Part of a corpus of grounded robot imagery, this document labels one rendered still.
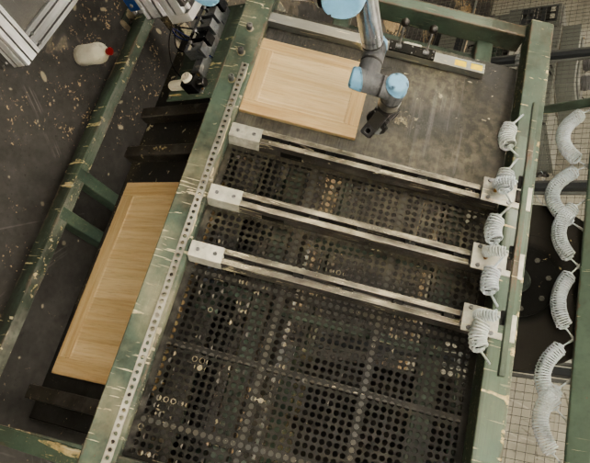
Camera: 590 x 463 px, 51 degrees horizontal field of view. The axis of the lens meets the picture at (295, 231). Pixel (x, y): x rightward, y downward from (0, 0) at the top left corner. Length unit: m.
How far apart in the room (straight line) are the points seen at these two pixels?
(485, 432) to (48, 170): 2.11
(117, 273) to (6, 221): 0.51
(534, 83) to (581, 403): 1.29
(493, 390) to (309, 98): 1.33
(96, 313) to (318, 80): 1.34
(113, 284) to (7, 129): 0.79
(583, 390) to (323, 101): 1.54
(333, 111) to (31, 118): 1.32
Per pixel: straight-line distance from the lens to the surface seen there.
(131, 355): 2.21
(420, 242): 2.34
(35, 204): 2.97
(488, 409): 2.23
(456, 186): 2.50
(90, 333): 2.70
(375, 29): 2.10
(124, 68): 3.13
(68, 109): 3.11
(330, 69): 2.71
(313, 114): 2.58
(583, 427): 2.70
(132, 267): 2.69
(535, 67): 2.85
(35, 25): 2.77
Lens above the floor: 2.36
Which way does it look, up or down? 30 degrees down
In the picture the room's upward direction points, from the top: 92 degrees clockwise
